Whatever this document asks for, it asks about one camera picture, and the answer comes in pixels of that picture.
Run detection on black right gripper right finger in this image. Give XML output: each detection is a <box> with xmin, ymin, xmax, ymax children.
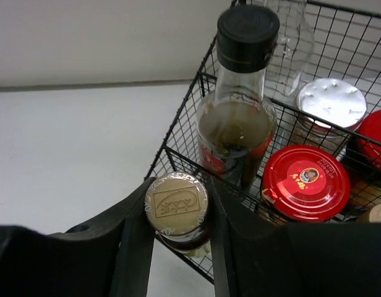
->
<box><xmin>207</xmin><ymin>178</ymin><xmax>381</xmax><ymax>296</ymax></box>

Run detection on small yellow label bottle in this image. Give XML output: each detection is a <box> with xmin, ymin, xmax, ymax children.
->
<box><xmin>144</xmin><ymin>171</ymin><xmax>211</xmax><ymax>257</ymax></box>

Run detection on black cap sauce bottle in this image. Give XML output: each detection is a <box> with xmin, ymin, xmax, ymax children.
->
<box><xmin>197</xmin><ymin>4</ymin><xmax>280</xmax><ymax>192</ymax></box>

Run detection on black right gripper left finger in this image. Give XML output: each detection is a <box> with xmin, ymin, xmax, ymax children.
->
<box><xmin>0</xmin><ymin>178</ymin><xmax>155</xmax><ymax>296</ymax></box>

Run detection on red lid chili jar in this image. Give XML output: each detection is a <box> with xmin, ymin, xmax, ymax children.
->
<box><xmin>260</xmin><ymin>145</ymin><xmax>350</xmax><ymax>222</ymax></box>

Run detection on clear glass oil bottle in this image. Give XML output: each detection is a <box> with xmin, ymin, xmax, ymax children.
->
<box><xmin>265</xmin><ymin>1</ymin><xmax>314</xmax><ymax>102</ymax></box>

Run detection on silver lid white jar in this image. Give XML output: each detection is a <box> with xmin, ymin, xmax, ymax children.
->
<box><xmin>289</xmin><ymin>78</ymin><xmax>367</xmax><ymax>156</ymax></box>

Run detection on black wire basket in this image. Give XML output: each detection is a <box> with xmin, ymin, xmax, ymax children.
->
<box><xmin>143</xmin><ymin>0</ymin><xmax>381</xmax><ymax>285</ymax></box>

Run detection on red lid sauce jar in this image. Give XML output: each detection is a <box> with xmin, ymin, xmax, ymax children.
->
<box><xmin>337</xmin><ymin>108</ymin><xmax>381</xmax><ymax>214</ymax></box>

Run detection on yellow bottle cork cap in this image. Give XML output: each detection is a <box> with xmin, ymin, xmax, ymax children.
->
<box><xmin>355</xmin><ymin>204</ymin><xmax>381</xmax><ymax>223</ymax></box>

